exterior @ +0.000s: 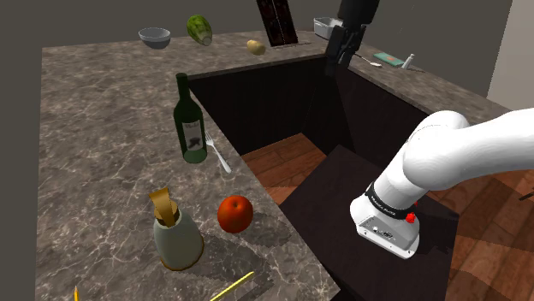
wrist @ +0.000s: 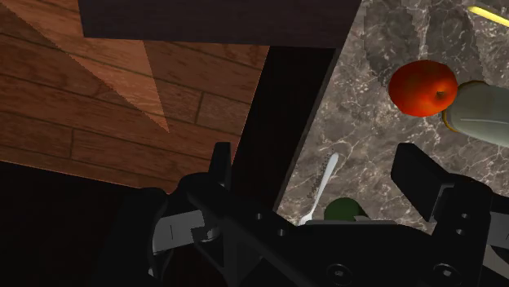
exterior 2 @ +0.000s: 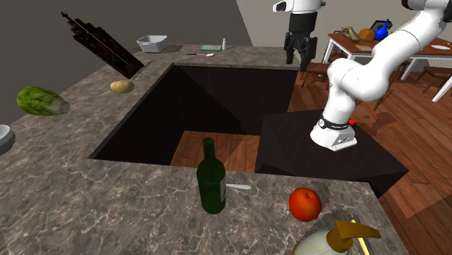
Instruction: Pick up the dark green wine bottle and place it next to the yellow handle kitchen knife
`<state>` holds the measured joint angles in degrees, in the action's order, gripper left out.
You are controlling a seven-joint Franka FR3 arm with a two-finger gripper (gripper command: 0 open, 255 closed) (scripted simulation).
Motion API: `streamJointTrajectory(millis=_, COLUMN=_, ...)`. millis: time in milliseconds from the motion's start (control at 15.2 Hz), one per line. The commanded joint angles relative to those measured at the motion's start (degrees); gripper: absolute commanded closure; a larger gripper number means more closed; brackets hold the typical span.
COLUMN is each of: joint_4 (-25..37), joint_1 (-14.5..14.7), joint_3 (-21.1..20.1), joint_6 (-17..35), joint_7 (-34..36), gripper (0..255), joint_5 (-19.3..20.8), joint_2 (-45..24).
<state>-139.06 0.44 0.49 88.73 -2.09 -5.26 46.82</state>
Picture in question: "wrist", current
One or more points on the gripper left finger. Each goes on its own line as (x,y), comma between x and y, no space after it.
(238,238)

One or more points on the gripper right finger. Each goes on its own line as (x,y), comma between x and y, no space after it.
(457,214)

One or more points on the white plastic fork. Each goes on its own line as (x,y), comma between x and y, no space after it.
(323,183)

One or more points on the grey bottle with yellow rim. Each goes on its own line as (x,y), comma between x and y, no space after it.
(483,113)

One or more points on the dark green round object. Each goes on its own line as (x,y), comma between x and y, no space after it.
(341,209)

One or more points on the red apple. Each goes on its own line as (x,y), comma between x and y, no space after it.
(417,89)

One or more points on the yellow stick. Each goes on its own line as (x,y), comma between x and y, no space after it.
(491,15)

